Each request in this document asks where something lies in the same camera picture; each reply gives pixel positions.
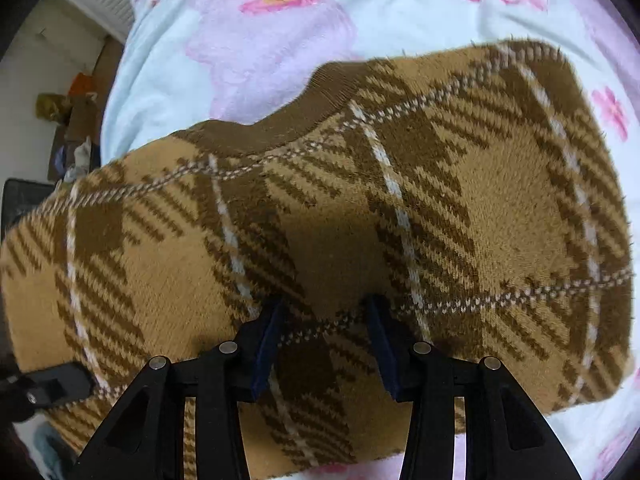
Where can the orange bag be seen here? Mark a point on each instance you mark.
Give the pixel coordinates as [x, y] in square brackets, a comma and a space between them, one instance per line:
[82, 85]

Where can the pink floral duvet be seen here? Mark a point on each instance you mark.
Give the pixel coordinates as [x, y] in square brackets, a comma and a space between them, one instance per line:
[400, 10]

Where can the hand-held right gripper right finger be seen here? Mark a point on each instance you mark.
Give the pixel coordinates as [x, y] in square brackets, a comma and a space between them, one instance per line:
[382, 345]

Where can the black mesh panel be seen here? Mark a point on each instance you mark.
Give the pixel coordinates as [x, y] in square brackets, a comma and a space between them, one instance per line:
[22, 202]

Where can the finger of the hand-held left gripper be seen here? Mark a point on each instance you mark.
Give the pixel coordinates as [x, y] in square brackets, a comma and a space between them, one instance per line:
[55, 385]

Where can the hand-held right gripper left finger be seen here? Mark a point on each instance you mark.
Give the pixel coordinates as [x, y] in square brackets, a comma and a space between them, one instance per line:
[267, 345]

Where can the brown plaid knit sweater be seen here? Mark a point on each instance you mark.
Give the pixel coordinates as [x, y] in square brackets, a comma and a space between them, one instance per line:
[450, 200]

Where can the yellow-green bag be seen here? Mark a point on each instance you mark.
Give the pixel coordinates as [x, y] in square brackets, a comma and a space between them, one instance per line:
[51, 107]

